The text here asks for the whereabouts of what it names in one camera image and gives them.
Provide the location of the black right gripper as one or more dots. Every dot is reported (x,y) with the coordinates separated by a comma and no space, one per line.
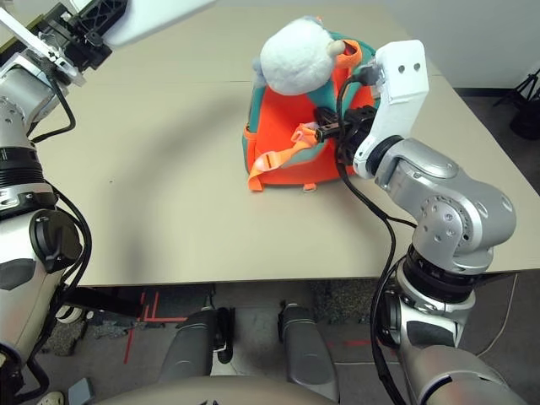
(354,126)

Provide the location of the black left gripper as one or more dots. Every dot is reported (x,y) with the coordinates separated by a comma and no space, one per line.
(80,50)

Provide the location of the orange and teal backpack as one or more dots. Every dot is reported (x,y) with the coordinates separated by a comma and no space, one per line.
(287,139)

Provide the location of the white pencil case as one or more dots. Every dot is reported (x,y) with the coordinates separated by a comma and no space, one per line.
(147,21)

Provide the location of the grey white plush shark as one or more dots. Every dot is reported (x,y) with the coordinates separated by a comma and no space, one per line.
(295,59)

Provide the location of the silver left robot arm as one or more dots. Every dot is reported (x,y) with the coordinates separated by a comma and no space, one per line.
(25,236)

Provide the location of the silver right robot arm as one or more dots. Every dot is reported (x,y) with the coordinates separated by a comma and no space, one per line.
(464,202)

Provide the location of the black bag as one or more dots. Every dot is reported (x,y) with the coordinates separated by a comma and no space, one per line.
(527,124)

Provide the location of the black tripod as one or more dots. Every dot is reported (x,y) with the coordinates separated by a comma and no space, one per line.
(529,86)

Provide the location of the grey right robot leg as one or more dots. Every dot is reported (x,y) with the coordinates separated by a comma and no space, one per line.
(308,350)

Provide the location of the grey robot leg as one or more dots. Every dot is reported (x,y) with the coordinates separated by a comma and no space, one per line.
(308,350)
(190,341)

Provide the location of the grey left robot leg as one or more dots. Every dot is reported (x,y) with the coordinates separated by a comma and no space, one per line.
(190,341)

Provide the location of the beige robot torso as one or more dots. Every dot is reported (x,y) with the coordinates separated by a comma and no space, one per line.
(211,392)

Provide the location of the grey speckled foam piece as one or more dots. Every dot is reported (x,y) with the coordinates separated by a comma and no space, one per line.
(63,341)

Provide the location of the grey blue box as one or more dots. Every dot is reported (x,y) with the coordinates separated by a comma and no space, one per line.
(81,392)

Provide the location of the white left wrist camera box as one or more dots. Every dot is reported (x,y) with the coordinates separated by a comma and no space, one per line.
(29,39)

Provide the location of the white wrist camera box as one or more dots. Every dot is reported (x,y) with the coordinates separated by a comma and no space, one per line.
(29,39)
(401,84)

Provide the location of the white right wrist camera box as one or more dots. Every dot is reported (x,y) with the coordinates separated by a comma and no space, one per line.
(401,84)

